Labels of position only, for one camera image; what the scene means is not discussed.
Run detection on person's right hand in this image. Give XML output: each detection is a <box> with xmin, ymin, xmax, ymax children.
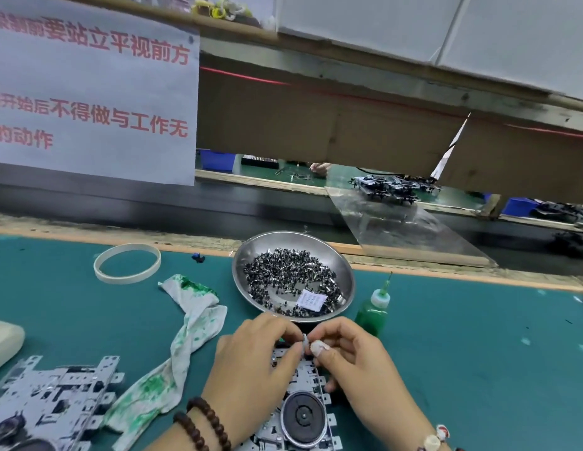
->
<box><xmin>308</xmin><ymin>317</ymin><xmax>445</xmax><ymax>451</ymax></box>

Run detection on person's left hand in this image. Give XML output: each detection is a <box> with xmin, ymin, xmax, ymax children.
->
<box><xmin>202</xmin><ymin>313</ymin><xmax>307</xmax><ymax>449</ymax></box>

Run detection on green glue squeeze bottle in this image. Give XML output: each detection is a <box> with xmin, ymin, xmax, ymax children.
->
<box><xmin>354</xmin><ymin>274</ymin><xmax>395</xmax><ymax>337</ymax></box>

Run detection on pile of small metal parts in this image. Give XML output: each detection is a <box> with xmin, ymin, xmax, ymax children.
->
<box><xmin>243</xmin><ymin>247</ymin><xmax>347</xmax><ymax>318</ymax></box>

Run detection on round metal bowl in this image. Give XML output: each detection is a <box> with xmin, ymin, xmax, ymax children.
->
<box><xmin>231</xmin><ymin>230</ymin><xmax>357</xmax><ymax>323</ymax></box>

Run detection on finished mechanisms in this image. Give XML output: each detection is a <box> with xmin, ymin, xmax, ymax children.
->
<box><xmin>352</xmin><ymin>172</ymin><xmax>442</xmax><ymax>205</ymax></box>

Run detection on black conveyor belt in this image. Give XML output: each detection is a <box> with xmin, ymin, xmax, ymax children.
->
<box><xmin>0</xmin><ymin>162</ymin><xmax>583</xmax><ymax>278</ymax></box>

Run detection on white green-stained cloth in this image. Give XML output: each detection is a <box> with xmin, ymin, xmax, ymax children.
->
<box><xmin>101</xmin><ymin>272</ymin><xmax>230</xmax><ymax>451</ymax></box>

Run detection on clear plastic sheet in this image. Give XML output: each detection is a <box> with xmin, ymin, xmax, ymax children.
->
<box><xmin>326</xmin><ymin>187</ymin><xmax>499</xmax><ymax>269</ymax></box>

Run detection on black flat box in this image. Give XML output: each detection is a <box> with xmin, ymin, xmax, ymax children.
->
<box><xmin>241</xmin><ymin>153</ymin><xmax>280</xmax><ymax>169</ymax></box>

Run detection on blue plastic bin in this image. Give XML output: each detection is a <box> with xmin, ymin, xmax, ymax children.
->
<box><xmin>502</xmin><ymin>196</ymin><xmax>543</xmax><ymax>219</ymax></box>
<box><xmin>196</xmin><ymin>149</ymin><xmax>239</xmax><ymax>174</ymax></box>

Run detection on brown cardboard panel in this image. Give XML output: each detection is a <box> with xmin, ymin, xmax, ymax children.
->
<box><xmin>198</xmin><ymin>65</ymin><xmax>583</xmax><ymax>205</ymax></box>

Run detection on white blue power strip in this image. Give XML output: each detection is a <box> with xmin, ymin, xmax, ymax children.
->
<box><xmin>0</xmin><ymin>317</ymin><xmax>27</xmax><ymax>376</ymax></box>

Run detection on wooden shelf beam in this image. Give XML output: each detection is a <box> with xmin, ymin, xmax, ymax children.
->
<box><xmin>198</xmin><ymin>12</ymin><xmax>583</xmax><ymax>134</ymax></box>

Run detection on white paper sign red text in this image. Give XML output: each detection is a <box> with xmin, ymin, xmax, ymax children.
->
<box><xmin>0</xmin><ymin>0</ymin><xmax>201</xmax><ymax>188</ymax></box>

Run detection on yellow plastic object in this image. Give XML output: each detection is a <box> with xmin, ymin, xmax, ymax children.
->
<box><xmin>191</xmin><ymin>0</ymin><xmax>257</xmax><ymax>23</ymax></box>

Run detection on brown bead bracelet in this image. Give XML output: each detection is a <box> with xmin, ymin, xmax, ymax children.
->
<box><xmin>173</xmin><ymin>396</ymin><xmax>235</xmax><ymax>451</ymax></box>

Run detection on red white bead bracelet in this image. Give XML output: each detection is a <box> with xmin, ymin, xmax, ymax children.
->
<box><xmin>416</xmin><ymin>423</ymin><xmax>454</xmax><ymax>451</ymax></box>

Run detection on white tape ring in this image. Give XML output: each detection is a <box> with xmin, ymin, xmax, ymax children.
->
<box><xmin>92</xmin><ymin>242</ymin><xmax>164</xmax><ymax>286</ymax></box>

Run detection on red cord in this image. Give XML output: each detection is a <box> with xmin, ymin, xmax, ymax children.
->
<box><xmin>199</xmin><ymin>65</ymin><xmax>583</xmax><ymax>142</ymax></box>

